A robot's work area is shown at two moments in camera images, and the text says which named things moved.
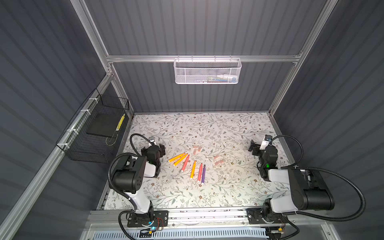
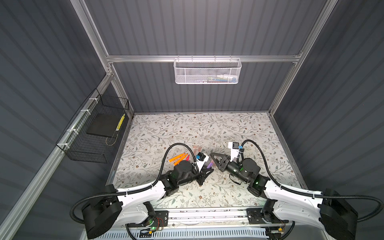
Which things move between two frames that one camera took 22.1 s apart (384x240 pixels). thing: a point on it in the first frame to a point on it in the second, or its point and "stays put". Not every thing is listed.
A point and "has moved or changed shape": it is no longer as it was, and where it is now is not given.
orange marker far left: x=176 y=157 stays put
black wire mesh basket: x=90 y=136 stays put
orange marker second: x=180 y=160 stays put
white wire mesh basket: x=207 y=71 stays put
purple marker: x=203 y=174 has moved or changed shape
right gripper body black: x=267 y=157 to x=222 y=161
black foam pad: x=104 y=124 stays put
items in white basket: x=223 y=78 stays put
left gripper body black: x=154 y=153 to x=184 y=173
